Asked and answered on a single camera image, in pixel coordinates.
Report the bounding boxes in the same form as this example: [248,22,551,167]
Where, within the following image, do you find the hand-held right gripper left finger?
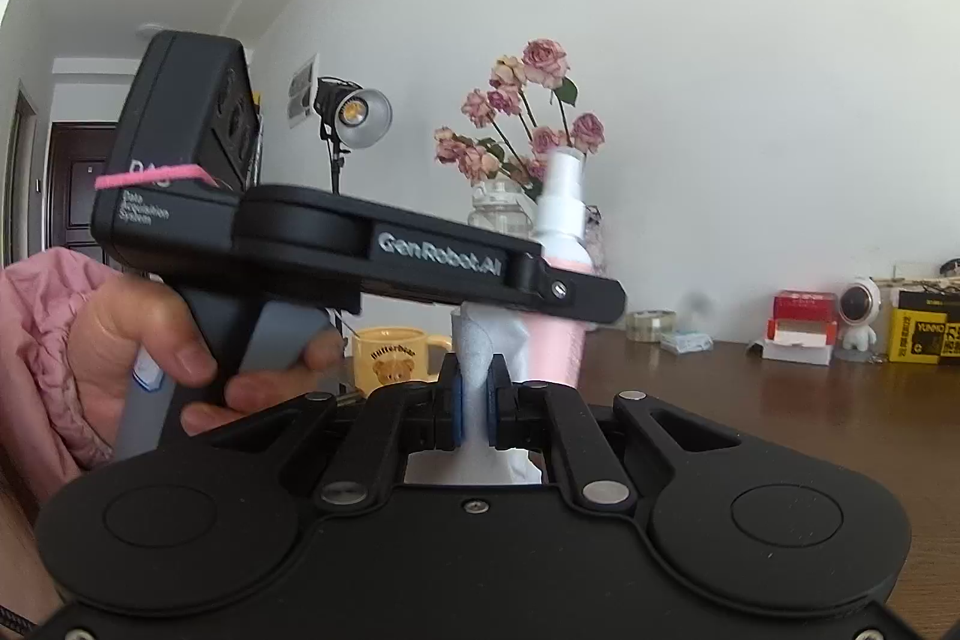
[201,351,467,510]

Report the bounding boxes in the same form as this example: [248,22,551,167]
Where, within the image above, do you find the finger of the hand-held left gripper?
[516,251,628,327]

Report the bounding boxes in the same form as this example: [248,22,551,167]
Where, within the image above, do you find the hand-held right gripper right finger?
[484,351,745,515]

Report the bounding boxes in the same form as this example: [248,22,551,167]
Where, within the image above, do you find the pink spray bottle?
[525,149,610,395]

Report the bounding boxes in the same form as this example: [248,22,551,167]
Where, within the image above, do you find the white cloth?
[405,301,545,488]

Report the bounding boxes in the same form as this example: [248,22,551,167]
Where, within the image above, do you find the person's left forearm pink sleeve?
[0,248,151,470]

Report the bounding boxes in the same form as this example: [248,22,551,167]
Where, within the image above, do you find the person's left hand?
[66,269,350,440]

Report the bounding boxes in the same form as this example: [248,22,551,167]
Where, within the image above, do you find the pink mottled vase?
[580,203,605,278]

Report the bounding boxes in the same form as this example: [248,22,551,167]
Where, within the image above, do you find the yellow bear mug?
[350,326,452,396]

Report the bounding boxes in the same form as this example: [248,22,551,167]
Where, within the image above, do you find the clear tape roll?
[625,309,677,345]

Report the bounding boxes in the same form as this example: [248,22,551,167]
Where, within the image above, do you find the small clear plastic packet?
[659,330,713,357]

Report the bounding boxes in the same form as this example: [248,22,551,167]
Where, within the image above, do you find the grey studio light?
[313,75,393,197]

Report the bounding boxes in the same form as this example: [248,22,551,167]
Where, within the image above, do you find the dried pink rose bouquet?
[433,38,607,200]

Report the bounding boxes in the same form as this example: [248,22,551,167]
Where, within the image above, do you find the red and white box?
[745,290,840,366]

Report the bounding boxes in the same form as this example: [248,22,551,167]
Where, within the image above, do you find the dark brown door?
[48,120,122,253]

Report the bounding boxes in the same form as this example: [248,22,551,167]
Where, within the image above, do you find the white astronaut figure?
[835,277,894,353]

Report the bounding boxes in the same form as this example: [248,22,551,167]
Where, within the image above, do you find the yellow and black box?
[888,289,960,363]

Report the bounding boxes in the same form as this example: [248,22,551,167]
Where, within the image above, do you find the white wall panel box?
[286,53,323,125]

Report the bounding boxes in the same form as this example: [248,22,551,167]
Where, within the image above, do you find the black braided cable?
[0,599,47,640]

